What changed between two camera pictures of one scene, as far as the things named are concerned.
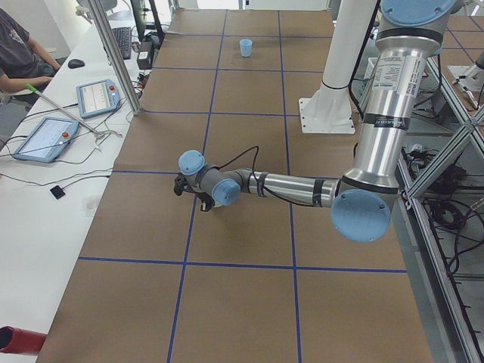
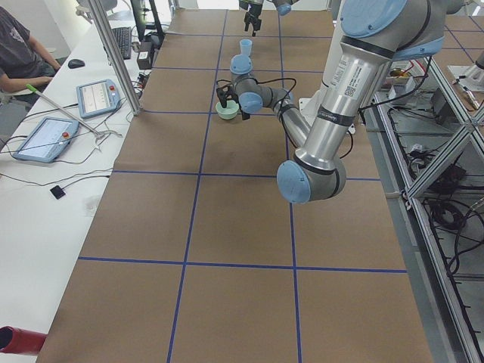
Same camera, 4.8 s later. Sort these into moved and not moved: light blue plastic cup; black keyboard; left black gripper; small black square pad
Moved: left black gripper
Not moved: small black square pad; black keyboard; light blue plastic cup
